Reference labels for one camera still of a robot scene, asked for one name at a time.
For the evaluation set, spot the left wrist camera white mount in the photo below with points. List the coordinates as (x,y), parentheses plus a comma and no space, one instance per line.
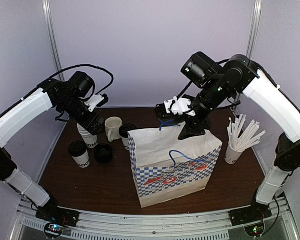
(97,101)

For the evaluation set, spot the bundle of white wrapped straws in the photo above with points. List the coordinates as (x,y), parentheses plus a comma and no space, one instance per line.
(240,139)

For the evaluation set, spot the black plastic cup lid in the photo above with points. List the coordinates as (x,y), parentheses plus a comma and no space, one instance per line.
(125,128)

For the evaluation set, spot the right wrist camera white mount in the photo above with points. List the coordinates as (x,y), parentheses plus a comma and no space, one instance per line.
(174,108)

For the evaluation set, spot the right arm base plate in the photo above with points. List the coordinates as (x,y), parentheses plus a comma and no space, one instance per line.
(247,215)

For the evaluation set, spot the stack of black cup lids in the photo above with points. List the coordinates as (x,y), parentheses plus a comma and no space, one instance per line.
(103,153)

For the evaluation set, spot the cream ceramic mug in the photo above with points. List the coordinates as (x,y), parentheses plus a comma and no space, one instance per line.
(112,127)

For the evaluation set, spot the right aluminium corner post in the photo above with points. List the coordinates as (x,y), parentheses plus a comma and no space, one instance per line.
(254,28)

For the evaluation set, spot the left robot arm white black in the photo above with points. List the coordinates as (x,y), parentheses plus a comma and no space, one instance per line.
(78,98)

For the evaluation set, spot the checkered paper takeout bag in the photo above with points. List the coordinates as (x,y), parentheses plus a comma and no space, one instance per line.
(165,168)

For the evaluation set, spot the white cup holding straws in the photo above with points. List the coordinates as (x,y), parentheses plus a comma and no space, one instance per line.
(231,155)

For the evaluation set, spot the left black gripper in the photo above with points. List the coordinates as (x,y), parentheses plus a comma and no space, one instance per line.
(86,124)

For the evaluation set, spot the stack of white paper cups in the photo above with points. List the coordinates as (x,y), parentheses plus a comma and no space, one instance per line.
(90,140)

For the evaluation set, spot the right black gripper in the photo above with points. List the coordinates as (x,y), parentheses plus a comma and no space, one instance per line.
(194,126)

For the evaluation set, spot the aluminium front rail frame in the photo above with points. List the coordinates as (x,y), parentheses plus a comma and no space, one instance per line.
(213,225)

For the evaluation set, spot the white paper coffee cup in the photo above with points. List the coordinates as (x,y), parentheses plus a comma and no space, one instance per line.
(125,142)

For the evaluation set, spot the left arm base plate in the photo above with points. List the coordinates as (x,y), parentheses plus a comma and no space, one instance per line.
(64,217)

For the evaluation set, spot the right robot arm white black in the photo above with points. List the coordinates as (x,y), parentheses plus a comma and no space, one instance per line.
(221,80)

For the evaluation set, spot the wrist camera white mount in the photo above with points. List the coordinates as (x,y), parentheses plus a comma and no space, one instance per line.
(174,108)
(97,101)

